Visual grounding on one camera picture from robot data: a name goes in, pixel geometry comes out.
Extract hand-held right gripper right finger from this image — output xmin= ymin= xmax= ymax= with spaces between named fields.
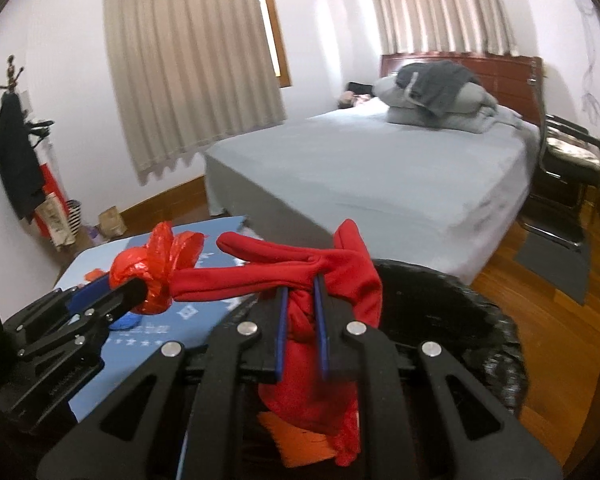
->
xmin=314 ymin=275 xmax=563 ymax=480

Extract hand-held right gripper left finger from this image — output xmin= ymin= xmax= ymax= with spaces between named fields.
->
xmin=36 ymin=289 xmax=288 ymax=480

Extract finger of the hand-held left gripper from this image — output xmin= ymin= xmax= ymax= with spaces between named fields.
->
xmin=15 ymin=279 xmax=148 ymax=361
xmin=2 ymin=279 xmax=116 ymax=333

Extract blue plastic wrapper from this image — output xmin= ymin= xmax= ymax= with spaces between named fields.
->
xmin=112 ymin=312 xmax=143 ymax=331

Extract red plastic bag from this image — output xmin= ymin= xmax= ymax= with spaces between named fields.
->
xmin=109 ymin=220 xmax=206 ymax=316

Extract red cloth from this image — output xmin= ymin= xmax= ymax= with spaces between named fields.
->
xmin=167 ymin=219 xmax=383 ymax=466

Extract orange foam net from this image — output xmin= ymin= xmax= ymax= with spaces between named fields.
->
xmin=257 ymin=410 xmax=338 ymax=466

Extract bin with black liner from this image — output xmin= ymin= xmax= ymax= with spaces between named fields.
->
xmin=250 ymin=258 xmax=528 ymax=480

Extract brown paper bag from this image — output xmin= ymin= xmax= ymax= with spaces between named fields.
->
xmin=98 ymin=206 xmax=127 ymax=237

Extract blue tree-print tablecloth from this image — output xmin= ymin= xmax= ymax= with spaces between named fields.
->
xmin=55 ymin=215 xmax=261 ymax=480

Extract beige tote bag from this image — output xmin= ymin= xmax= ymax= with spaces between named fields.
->
xmin=35 ymin=192 xmax=76 ymax=251

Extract bed with grey sheet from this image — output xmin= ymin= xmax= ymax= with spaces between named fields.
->
xmin=203 ymin=97 xmax=541 ymax=286

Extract pink bundle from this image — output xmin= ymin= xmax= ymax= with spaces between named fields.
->
xmin=337 ymin=90 xmax=373 ymax=110

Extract wooden coat rack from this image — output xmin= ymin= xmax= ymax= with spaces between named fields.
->
xmin=0 ymin=55 xmax=56 ymax=146

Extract wide beige curtain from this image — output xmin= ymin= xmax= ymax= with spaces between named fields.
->
xmin=102 ymin=0 xmax=287 ymax=186

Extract grey floor mat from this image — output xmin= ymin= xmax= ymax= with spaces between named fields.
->
xmin=512 ymin=232 xmax=593 ymax=306

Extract black pillow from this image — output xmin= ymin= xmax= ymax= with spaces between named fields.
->
xmin=347 ymin=81 xmax=381 ymax=98

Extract grey pillows and blanket pile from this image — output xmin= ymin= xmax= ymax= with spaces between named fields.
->
xmin=372 ymin=77 xmax=523 ymax=133

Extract dark grey garment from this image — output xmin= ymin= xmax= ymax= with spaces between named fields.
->
xmin=396 ymin=60 xmax=481 ymax=116

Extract black office chair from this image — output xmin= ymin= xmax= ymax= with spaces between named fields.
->
xmin=517 ymin=57 xmax=600 ymax=253

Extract wooden headboard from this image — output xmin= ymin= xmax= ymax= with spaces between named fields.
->
xmin=380 ymin=51 xmax=543 ymax=126

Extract patterned chair cushion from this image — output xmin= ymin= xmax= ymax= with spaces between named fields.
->
xmin=545 ymin=127 xmax=600 ymax=168

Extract narrow beige curtain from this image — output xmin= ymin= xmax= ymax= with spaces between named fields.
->
xmin=367 ymin=0 xmax=518 ymax=57

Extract wooden window frame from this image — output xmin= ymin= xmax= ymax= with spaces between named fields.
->
xmin=252 ymin=0 xmax=292 ymax=88

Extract white hanging cables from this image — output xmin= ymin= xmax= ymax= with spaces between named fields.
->
xmin=577 ymin=0 xmax=600 ymax=121

